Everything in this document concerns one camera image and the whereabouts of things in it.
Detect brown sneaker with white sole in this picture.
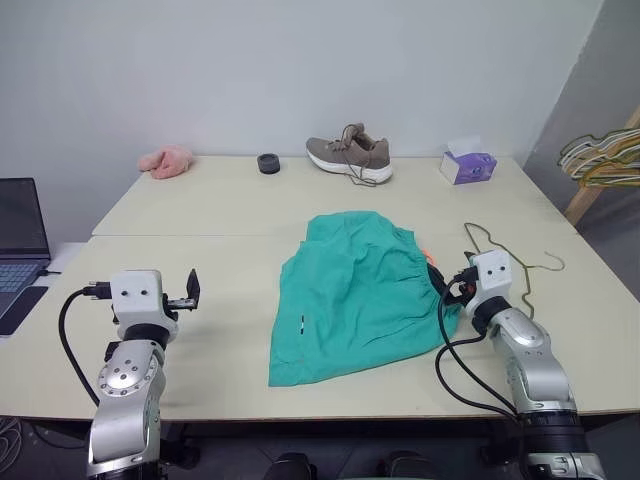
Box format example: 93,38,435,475
305,122,395,188

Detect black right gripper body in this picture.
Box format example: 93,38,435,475
446,267,477,308

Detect green shorts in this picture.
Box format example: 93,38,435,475
268,210,462,389

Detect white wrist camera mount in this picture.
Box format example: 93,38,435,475
109,269,167,327
471,249,513,304

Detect pink fluffy cloth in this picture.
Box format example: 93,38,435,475
138,144,194,181

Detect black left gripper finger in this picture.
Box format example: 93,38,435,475
185,268,203,312

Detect black round puck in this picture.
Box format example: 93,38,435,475
257,152,283,176

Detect wooden clothes rack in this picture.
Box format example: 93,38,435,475
564,106,640,227

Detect black table frame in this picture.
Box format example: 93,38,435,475
27,418,526,474

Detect purple tissue box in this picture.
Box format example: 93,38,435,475
438,137,498,187

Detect black smartphone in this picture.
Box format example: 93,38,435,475
0,285,50,337

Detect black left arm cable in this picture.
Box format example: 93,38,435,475
58,283,114,407

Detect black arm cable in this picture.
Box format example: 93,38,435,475
58,283,114,407
434,269,527,419

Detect olive wire hanger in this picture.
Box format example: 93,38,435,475
463,222,567,319

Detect grey floor cable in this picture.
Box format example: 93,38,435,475
0,415,24,472

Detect dark rounded shape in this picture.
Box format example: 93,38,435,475
269,451,319,480

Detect dark laptop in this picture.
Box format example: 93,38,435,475
0,177,53,324

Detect bunch of hangers on rack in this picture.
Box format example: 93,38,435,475
559,127,640,176

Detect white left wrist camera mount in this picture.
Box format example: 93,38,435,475
109,269,167,327

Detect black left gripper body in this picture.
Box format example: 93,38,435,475
160,292,197,324

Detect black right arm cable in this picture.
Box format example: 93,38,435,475
434,269,527,419

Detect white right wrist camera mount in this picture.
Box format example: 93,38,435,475
471,249,513,304

